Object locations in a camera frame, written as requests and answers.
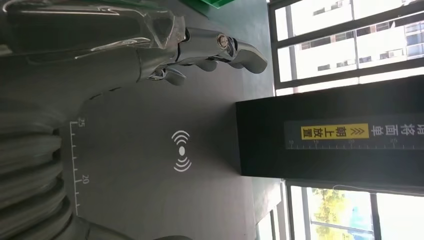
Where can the green plastic crate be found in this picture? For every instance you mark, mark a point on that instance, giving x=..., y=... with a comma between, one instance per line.
x=215, y=2

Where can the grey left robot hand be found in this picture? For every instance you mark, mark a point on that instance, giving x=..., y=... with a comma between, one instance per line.
x=66, y=66

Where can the black inbound scanner machine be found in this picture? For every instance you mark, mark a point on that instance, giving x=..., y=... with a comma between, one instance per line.
x=198, y=198

